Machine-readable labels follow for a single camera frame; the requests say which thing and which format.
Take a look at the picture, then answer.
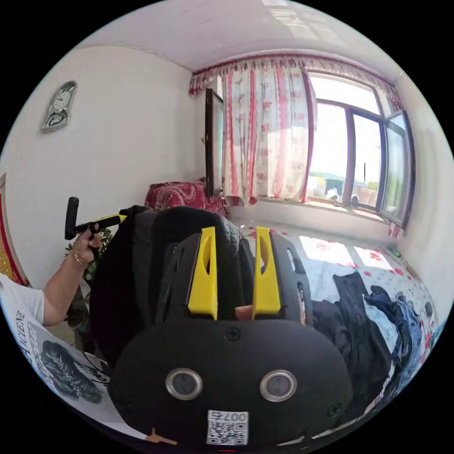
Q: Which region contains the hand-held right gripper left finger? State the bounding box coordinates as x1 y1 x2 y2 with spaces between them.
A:
187 226 218 321

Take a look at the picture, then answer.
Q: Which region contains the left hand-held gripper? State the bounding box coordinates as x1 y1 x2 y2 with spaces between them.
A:
75 214 128 259

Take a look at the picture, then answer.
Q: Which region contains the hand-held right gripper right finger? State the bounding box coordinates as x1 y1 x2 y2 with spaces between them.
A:
251 227 282 321

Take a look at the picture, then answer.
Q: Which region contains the person's left forearm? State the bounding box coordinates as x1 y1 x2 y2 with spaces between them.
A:
42 250 89 327

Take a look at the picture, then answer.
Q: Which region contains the person's left hand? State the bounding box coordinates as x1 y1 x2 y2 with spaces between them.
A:
70 230 104 266

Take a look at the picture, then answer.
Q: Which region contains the green potted plant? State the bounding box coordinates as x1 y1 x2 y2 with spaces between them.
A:
63 228 115 352

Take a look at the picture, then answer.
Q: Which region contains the bed with floral sheet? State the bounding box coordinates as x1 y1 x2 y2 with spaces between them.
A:
227 212 446 426

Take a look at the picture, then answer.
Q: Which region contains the red patterned cushion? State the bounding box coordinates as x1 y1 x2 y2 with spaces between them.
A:
144 181 228 218

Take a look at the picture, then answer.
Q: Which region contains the pile of clothes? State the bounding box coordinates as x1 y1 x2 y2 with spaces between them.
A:
311 272 441 421

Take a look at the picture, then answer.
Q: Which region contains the dark framed glass panel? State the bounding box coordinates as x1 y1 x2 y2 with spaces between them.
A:
204 87 226 198

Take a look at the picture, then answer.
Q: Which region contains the person's body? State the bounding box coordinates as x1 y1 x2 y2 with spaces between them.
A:
0 272 149 440

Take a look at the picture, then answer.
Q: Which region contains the red floral curtain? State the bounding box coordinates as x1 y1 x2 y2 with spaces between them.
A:
188 55 406 209

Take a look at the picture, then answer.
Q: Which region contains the window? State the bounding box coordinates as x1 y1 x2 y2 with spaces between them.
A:
307 70 416 228

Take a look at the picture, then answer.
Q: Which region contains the silver wall clock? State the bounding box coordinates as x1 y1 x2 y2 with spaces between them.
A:
40 80 79 134

